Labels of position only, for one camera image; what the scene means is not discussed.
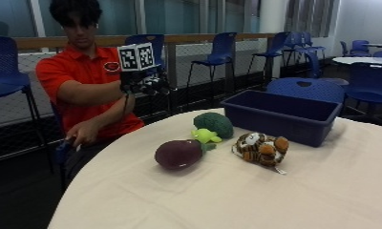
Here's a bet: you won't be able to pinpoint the purple eggplant toy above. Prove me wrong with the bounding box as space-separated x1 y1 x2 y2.
152 138 217 171

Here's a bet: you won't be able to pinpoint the wooden railing with mesh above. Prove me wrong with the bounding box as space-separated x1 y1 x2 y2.
0 32 284 163

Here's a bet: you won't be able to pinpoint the green broccoli toy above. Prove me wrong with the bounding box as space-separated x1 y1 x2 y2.
192 112 234 140

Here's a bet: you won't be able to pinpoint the person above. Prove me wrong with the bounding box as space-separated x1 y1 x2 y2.
34 0 172 189

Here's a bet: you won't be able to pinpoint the white marker cube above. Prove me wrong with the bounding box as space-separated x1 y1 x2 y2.
116 42 156 73

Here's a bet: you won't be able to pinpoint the grey window blinds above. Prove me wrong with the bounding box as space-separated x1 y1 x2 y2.
282 0 337 38

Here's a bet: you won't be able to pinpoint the cream tablecloth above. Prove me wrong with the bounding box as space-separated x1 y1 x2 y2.
46 108 382 229

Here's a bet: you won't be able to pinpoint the white round column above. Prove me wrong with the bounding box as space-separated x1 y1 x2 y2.
258 0 289 34

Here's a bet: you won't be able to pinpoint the white round table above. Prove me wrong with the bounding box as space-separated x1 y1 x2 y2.
330 55 382 67
361 43 382 52

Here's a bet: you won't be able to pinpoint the striped tiger plush toy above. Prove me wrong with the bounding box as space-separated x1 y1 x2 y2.
230 132 290 176

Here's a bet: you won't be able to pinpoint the dark blue plastic bin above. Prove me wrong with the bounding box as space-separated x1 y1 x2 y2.
218 89 342 148

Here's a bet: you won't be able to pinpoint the black glove cable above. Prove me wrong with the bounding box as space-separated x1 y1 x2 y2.
121 91 130 122

